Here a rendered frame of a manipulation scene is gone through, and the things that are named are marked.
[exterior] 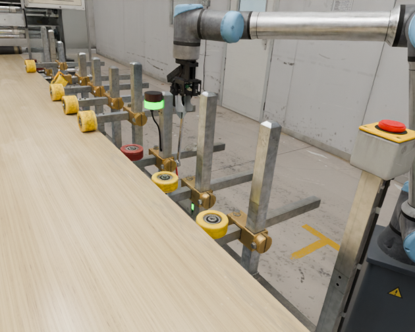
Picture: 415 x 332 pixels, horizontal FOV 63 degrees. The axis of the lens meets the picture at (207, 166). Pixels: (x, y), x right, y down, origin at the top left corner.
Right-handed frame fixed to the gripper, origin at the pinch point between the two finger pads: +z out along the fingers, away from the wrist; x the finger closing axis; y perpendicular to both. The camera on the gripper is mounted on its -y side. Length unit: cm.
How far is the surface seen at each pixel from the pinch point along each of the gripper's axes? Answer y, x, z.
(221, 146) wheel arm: 0.0, 20.4, 15.9
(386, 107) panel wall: -54, 256, 36
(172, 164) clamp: 6.9, -6.7, 15.9
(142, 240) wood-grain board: 47, -37, 11
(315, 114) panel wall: -130, 255, 63
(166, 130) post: 4.2, -8.0, 3.5
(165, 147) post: 4.2, -8.3, 10.2
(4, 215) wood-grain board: 23, -61, 12
